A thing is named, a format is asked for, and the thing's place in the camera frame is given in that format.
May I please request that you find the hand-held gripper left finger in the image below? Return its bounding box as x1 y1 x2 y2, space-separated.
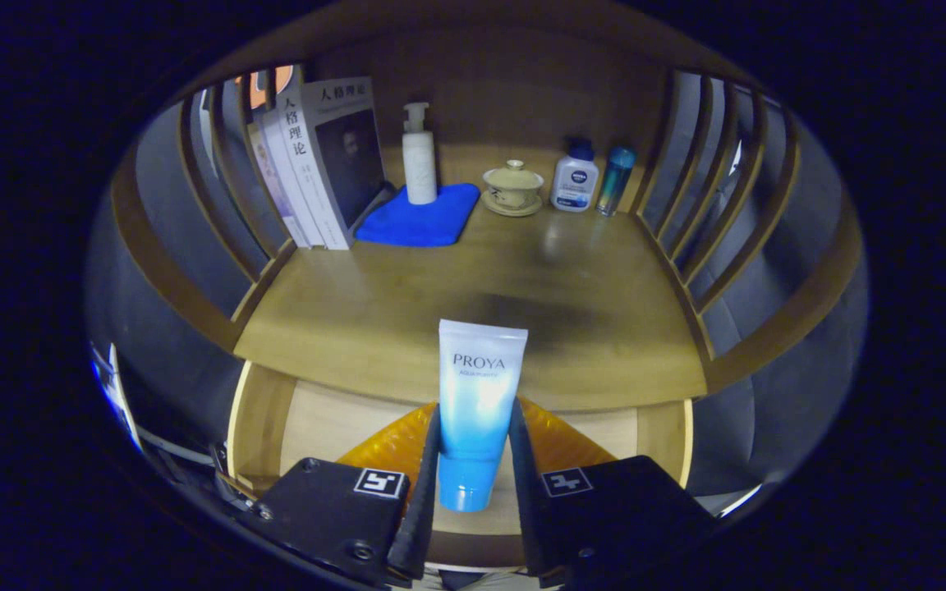
236 401 443 588

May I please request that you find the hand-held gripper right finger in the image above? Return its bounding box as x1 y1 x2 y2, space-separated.
508 397 719 588

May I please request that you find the blue and white cream tube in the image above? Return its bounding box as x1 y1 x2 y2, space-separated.
436 318 529 513

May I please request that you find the wooden drawer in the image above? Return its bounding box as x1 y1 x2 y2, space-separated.
225 361 696 571

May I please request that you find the wooden countertop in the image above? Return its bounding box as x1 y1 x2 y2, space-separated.
233 185 710 413

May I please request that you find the wooden cabinet with slatted shelf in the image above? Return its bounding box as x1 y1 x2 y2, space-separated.
108 4 864 395

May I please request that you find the blue cloth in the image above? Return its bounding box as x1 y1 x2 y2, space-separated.
355 182 482 248

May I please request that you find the beige lidded tea bowl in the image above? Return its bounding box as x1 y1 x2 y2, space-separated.
481 159 545 218

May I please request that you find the thin white book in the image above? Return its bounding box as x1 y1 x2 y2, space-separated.
262 107 326 247

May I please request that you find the white lotion bottle blue cap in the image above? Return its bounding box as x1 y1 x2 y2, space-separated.
550 140 600 213

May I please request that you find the white pump bottle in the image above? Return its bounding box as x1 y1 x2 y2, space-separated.
402 102 439 205

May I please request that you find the pale purple book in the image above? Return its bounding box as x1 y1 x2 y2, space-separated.
247 123 312 249

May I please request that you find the teal bottle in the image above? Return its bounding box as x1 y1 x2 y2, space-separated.
595 147 636 217

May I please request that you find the white book with dark cover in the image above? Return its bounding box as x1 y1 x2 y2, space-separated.
276 76 388 251

